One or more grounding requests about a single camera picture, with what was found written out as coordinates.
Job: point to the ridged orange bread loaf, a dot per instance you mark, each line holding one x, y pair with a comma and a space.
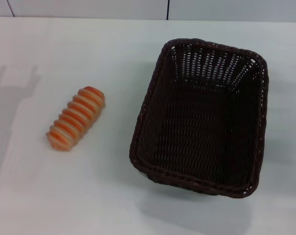
75, 120

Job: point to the black vertical wall strip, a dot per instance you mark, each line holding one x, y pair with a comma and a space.
168, 9

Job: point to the black wicker basket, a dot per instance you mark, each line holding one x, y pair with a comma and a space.
199, 137

